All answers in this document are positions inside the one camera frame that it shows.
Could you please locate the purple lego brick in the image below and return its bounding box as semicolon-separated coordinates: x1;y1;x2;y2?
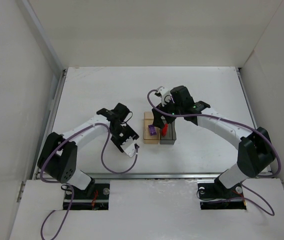
148;124;157;136

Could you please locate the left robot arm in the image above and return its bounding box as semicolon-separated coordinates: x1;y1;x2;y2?
37;103;139;195

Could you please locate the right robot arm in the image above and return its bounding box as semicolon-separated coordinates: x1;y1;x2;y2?
150;85;278;195

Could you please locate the grey container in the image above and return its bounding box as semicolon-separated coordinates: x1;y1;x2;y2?
159;117;177;145

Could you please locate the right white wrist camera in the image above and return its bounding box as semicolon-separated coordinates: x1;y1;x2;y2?
154;86;172;107

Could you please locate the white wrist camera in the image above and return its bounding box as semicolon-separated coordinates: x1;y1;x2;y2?
121;141;139;158
154;86;172;107

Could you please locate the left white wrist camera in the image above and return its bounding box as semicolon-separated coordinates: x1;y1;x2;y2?
121;141;139;158

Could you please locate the aluminium front rail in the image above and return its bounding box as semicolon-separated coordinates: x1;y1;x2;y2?
89;173;219;180

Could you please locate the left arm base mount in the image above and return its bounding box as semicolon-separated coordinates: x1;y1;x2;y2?
70;181;110;211

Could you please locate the left aluminium frame rail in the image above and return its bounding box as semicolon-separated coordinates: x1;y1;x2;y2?
27;68;68;180

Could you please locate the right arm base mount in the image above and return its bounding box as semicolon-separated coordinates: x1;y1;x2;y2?
196;182;247;210

